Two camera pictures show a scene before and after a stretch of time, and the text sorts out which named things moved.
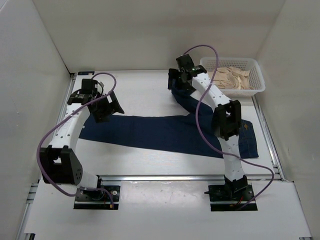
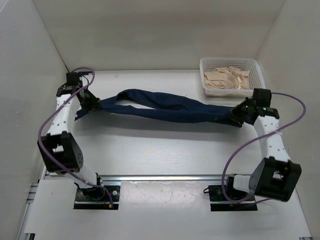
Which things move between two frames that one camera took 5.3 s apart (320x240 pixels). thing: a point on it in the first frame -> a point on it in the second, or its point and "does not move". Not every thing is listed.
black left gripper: (111, 108) -> (94, 102)
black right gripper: (174, 74) -> (235, 112)
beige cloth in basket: (231, 78) does not move
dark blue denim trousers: (176, 131) -> (162, 106)
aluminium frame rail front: (175, 179) does not move
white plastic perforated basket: (235, 76) does not move
